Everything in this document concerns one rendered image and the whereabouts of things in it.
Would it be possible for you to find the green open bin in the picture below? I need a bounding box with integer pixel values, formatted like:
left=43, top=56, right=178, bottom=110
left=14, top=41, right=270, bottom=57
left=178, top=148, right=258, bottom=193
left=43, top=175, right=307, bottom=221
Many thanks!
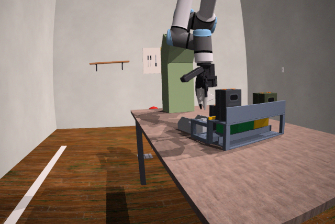
left=216, top=121, right=254, bottom=134

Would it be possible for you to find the yellow open bin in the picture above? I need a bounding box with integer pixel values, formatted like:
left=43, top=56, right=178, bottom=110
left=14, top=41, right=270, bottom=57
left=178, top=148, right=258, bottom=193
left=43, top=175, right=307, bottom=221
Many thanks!
left=254, top=118, right=269, bottom=129

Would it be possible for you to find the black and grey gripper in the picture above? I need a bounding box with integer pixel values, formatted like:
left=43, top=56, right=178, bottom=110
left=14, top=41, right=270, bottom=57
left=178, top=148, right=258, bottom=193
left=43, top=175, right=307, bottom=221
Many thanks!
left=195, top=63, right=217, bottom=110

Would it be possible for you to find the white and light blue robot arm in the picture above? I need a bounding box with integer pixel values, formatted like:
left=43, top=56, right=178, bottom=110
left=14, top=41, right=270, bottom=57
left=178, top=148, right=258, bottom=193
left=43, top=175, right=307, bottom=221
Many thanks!
left=166, top=0, right=217, bottom=82

